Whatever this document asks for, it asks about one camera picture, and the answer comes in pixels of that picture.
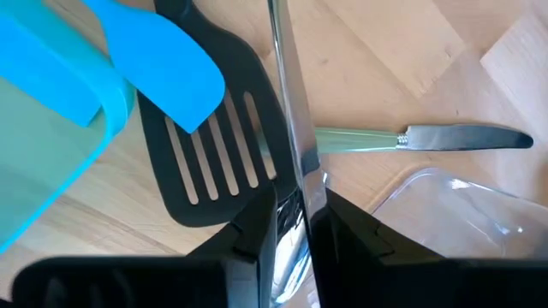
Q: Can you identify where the long black slotted turner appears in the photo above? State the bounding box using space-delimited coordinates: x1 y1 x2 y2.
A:
136 0 299 228

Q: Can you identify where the green-handled table knife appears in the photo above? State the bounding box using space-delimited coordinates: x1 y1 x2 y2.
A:
314 122 535 155

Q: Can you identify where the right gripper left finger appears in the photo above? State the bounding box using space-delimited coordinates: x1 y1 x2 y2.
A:
12 183 280 308

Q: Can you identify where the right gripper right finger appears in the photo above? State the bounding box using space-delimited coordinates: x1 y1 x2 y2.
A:
307 189 548 308

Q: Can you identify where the orange-handled table knife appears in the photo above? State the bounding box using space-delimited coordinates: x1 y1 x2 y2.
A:
265 0 331 308

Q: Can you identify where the teal silicone spatula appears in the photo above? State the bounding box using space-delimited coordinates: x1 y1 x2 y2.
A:
80 0 227 135

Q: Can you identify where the clear plastic container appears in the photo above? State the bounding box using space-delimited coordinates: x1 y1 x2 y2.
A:
370 166 548 261

